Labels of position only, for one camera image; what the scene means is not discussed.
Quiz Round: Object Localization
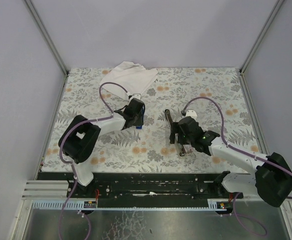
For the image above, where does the red and white staple box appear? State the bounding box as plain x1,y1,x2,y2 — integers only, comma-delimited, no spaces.
182,144,193,155

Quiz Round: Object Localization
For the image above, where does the beige stapler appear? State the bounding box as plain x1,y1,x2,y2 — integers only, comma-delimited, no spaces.
164,109,186,157

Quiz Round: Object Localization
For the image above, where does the blue stapler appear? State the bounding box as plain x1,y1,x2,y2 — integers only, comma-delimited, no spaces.
136,106,145,130

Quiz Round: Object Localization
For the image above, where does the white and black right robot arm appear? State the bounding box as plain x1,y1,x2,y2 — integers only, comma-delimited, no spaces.
170,116,292,207

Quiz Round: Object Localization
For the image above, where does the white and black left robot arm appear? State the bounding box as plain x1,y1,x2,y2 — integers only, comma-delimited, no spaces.
58,97,145,187

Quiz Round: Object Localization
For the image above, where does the white folded cloth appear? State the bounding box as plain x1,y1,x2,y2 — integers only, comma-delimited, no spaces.
100,61,158,100

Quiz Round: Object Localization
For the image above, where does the floral patterned table mat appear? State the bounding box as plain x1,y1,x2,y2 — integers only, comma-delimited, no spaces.
41,68,259,173

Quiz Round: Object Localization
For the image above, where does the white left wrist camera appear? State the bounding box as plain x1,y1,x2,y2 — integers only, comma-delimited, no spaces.
128,93,141,100

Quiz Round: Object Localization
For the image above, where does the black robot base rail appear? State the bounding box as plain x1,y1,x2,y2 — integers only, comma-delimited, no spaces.
68,172,236,208

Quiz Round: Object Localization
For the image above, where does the white slotted cable duct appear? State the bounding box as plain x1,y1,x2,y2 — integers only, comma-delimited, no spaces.
32,200,227,213

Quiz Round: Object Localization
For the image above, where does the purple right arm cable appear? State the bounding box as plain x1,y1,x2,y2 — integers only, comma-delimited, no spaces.
180,96,292,237

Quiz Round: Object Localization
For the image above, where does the left aluminium frame post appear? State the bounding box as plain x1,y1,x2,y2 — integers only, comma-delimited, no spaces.
25,0,69,76

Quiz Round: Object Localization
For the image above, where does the aluminium frame post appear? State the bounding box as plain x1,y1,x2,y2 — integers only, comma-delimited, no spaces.
25,0,69,76
239,0,286,75

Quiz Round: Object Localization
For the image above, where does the right aluminium frame post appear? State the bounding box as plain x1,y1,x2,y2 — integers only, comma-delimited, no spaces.
239,0,286,75

